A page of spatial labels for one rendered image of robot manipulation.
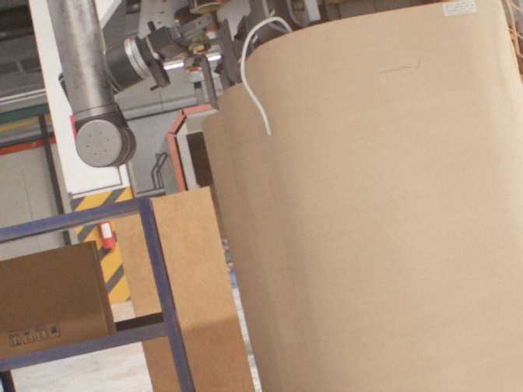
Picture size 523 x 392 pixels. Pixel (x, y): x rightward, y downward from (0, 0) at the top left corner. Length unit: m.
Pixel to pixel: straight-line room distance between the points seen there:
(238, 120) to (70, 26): 0.43
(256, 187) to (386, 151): 0.55
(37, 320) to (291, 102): 1.37
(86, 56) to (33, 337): 0.98
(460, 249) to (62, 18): 1.03
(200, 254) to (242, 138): 1.31
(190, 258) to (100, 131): 1.33
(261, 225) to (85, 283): 0.82
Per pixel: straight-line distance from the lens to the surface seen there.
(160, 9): 2.39
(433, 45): 1.57
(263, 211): 1.99
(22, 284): 2.70
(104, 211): 2.61
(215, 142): 2.46
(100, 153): 2.01
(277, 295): 2.02
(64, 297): 2.69
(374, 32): 1.54
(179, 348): 2.62
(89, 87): 2.04
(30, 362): 2.66
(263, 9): 1.67
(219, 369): 3.31
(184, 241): 3.27
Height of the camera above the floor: 0.80
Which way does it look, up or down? level
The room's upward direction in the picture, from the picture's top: 13 degrees counter-clockwise
